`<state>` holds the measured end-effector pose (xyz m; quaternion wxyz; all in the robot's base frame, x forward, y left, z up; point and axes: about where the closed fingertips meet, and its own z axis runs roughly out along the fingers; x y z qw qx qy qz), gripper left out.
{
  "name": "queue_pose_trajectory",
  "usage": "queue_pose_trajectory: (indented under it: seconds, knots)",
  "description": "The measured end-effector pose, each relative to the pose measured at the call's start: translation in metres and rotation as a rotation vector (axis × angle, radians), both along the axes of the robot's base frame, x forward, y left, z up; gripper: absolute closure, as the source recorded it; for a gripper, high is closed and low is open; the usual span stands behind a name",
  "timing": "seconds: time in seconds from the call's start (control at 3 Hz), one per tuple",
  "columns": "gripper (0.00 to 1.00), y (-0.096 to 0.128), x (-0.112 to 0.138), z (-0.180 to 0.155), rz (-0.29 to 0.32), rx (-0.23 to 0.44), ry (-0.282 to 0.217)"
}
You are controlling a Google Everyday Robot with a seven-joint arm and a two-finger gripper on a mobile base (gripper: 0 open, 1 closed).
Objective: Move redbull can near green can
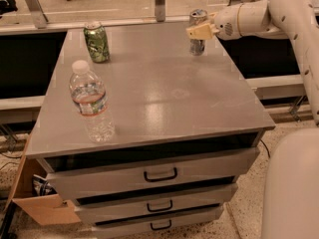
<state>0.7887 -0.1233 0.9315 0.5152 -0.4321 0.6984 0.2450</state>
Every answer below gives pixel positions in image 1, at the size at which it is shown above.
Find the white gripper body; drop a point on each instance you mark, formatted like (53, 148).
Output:
(225, 23)

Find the silver blue redbull can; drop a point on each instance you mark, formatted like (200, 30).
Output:
(197, 45)

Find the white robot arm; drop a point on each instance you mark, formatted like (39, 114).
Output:
(291, 194)

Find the green soda can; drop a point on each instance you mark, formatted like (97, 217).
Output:
(97, 42)

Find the grey drawer cabinet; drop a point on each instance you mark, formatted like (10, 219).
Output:
(165, 103)

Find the clear plastic water bottle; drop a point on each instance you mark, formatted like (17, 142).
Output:
(90, 98)

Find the middle grey drawer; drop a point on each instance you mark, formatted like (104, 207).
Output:
(159, 203)

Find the grey drawer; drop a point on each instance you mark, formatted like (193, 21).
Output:
(159, 203)
(91, 184)
(157, 222)

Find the bottom grey drawer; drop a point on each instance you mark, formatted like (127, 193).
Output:
(157, 222)

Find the top grey drawer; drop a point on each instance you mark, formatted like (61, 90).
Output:
(91, 184)

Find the crumpled bag in box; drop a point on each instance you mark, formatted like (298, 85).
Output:
(41, 186)

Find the brown cardboard box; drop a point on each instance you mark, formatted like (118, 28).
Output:
(45, 210)

